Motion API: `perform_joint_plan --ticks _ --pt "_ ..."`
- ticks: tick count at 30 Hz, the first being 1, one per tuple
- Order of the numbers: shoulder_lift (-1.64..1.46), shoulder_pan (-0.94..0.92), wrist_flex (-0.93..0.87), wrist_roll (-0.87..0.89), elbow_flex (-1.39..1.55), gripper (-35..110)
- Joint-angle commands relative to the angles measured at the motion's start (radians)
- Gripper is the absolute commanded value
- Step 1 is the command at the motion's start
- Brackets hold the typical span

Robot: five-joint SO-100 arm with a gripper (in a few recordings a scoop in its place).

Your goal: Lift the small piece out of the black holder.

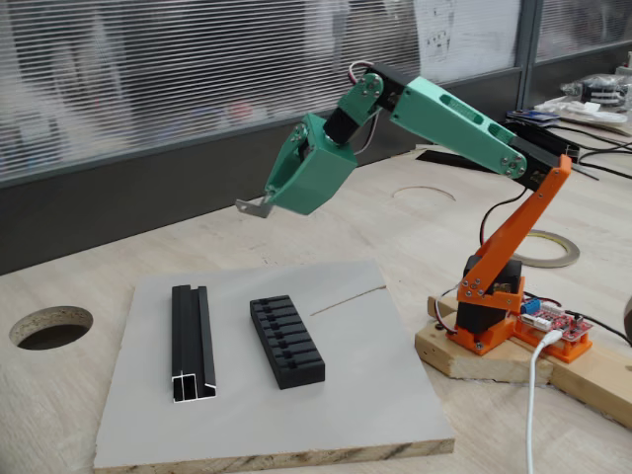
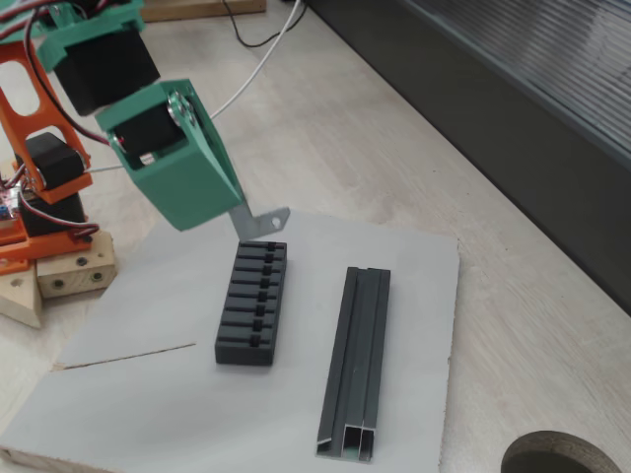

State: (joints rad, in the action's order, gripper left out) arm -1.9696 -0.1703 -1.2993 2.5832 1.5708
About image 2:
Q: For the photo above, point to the green gripper with servo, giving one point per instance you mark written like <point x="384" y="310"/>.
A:
<point x="170" y="184"/>

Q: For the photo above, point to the small grey metal bracket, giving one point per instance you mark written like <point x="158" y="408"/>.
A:
<point x="249" y="222"/>

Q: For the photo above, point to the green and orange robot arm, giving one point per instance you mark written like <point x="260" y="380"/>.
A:
<point x="106" y="69"/>

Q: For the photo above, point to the black slotted holder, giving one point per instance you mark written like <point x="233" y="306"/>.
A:
<point x="246" y="315"/>

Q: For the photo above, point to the long wooden plank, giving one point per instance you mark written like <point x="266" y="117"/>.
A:
<point x="197" y="10"/>

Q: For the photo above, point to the small wooden block with screws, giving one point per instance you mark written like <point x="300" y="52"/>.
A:
<point x="74" y="273"/>

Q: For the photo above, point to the red controller board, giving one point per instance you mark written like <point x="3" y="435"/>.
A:
<point x="6" y="202"/>

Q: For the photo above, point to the orange printed board tray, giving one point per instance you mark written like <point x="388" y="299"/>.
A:
<point x="10" y="266"/>

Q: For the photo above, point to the wooden wedge base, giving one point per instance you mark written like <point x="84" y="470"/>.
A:
<point x="20" y="300"/>

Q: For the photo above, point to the short black aluminium profile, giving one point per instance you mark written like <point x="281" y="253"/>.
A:
<point x="355" y="355"/>

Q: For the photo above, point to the grey-topped wooden board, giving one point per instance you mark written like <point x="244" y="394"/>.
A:
<point x="148" y="409"/>

